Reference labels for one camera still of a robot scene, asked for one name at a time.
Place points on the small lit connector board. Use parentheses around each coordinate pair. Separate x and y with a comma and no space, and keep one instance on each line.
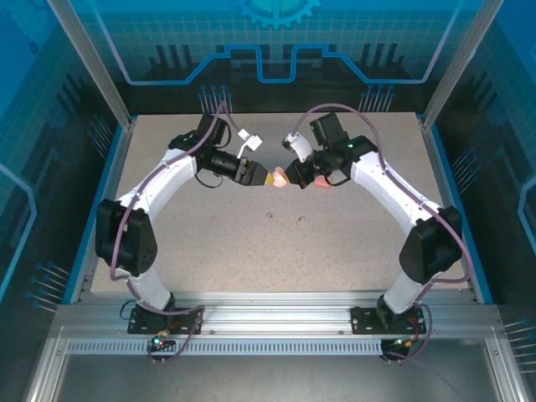
(404,342)
(159,340)

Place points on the pink round charging case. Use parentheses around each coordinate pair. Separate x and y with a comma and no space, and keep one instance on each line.
(278,176)

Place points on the aluminium mounting rail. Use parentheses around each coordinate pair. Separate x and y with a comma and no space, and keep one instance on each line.
(276,314)

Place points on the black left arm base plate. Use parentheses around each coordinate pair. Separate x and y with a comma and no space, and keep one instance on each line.
(188,322)

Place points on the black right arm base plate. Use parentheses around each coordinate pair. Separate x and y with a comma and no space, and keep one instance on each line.
(364,322)

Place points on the pink rounded rectangular charging case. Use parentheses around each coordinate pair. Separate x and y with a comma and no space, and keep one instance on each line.
(323,183)

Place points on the blue aluminium table side rail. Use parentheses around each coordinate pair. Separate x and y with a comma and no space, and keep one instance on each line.
(444,167)
(114,167)

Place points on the aluminium frame post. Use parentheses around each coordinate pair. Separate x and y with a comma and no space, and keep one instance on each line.
(102,71)
(448,71)

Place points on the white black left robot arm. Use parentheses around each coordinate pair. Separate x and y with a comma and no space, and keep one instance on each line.
(159,180)

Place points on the grey metal shelf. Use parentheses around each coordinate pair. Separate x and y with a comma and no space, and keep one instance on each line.
(268,381)

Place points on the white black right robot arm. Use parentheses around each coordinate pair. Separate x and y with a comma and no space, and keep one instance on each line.
(389,184)

